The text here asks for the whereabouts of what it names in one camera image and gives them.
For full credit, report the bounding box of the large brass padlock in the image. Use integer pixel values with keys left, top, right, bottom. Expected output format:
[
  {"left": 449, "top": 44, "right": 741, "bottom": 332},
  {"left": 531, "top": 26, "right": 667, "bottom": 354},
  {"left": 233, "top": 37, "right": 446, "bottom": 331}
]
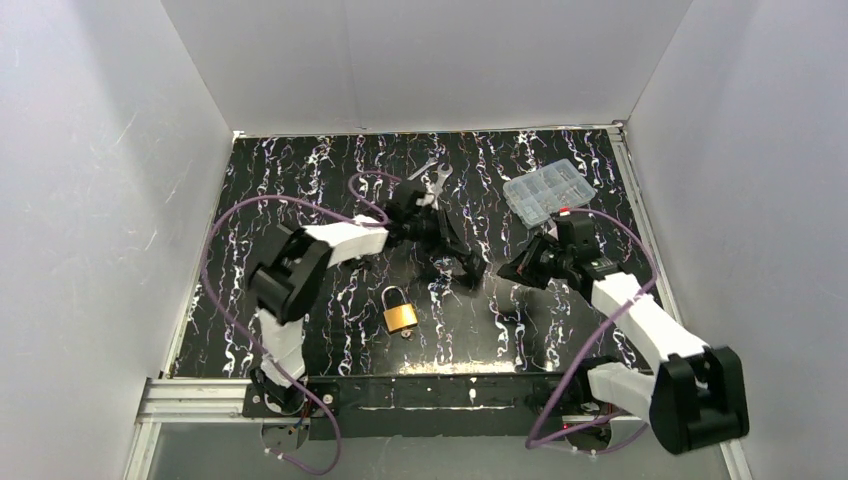
[{"left": 381, "top": 285, "right": 419, "bottom": 334}]

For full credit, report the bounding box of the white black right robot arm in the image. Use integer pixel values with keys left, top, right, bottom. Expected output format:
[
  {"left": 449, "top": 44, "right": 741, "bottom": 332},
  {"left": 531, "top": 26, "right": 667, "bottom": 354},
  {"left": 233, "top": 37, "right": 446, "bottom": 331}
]
[{"left": 497, "top": 208, "right": 750, "bottom": 455}]

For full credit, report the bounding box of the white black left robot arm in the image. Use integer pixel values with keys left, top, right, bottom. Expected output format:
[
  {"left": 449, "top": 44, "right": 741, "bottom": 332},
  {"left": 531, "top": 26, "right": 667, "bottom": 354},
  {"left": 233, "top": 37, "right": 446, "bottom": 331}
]
[{"left": 247, "top": 180, "right": 486, "bottom": 410}]

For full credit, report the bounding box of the large silver wrench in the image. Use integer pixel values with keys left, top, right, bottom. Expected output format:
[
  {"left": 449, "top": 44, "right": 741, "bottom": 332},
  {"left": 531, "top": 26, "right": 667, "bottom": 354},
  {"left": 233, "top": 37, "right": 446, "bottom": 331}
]
[{"left": 429, "top": 164, "right": 453, "bottom": 200}]

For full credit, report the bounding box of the small silver wrench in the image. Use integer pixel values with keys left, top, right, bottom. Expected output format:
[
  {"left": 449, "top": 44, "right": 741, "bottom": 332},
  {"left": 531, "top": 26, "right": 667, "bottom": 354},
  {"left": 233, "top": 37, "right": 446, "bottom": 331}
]
[{"left": 407, "top": 158, "right": 439, "bottom": 180}]

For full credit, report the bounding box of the clear plastic screw box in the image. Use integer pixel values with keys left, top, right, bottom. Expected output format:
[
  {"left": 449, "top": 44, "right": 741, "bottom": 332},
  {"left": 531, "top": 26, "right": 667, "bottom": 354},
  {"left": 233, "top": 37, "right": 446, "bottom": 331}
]
[{"left": 503, "top": 159, "right": 596, "bottom": 229}]

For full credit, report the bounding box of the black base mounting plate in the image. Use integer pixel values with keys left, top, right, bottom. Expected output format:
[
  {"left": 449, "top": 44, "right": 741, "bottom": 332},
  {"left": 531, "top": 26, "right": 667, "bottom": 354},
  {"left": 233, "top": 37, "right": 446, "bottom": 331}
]
[{"left": 242, "top": 372, "right": 611, "bottom": 440}]

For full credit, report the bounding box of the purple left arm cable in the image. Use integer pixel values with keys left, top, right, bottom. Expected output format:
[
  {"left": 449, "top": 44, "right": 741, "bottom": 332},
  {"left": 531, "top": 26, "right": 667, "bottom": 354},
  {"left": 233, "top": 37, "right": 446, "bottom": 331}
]
[{"left": 198, "top": 170, "right": 402, "bottom": 477}]

